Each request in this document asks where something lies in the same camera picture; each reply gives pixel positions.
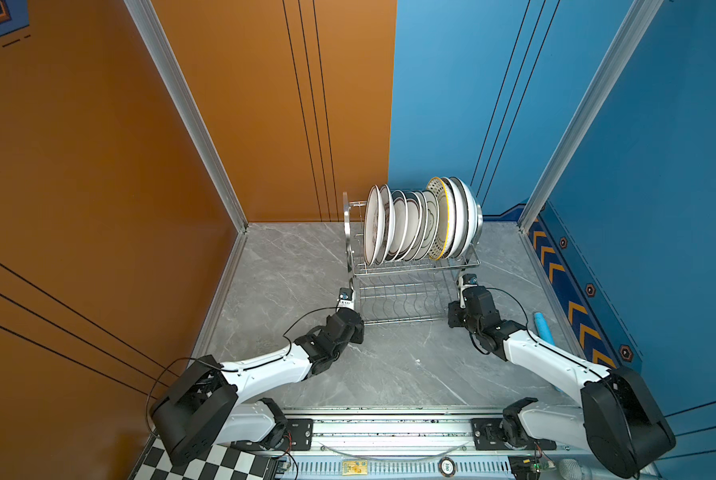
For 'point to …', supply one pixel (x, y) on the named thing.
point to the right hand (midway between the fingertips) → (449, 305)
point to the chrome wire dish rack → (410, 291)
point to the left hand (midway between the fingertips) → (360, 315)
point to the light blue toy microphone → (544, 328)
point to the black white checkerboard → (222, 462)
